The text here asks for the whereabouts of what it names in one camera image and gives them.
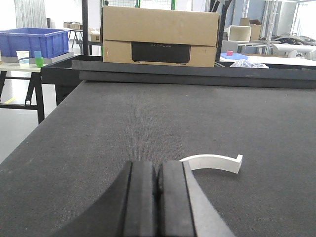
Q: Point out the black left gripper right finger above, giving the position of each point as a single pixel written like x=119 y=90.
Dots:
x=183 y=208

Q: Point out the small pink cube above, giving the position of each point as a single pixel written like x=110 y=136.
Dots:
x=230 y=53

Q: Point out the white open box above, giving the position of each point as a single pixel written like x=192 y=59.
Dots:
x=238 y=33

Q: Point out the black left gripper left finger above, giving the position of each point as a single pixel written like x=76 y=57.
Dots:
x=126 y=209

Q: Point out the light blue tray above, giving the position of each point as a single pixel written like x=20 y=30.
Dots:
x=234 y=56

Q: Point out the white curved PVC pipe clamp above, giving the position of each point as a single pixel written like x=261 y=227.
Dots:
x=211 y=161

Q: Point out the white paper cup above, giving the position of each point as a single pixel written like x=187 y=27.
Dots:
x=23 y=58

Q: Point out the small distant cardboard box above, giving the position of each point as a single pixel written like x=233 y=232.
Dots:
x=255 y=25

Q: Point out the crumpled clear plastic bag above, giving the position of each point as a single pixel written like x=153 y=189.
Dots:
x=243 y=63

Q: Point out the large brown cardboard box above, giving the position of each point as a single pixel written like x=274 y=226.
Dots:
x=161 y=37

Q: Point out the blue plastic crate on table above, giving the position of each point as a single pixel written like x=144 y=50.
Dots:
x=50 y=42

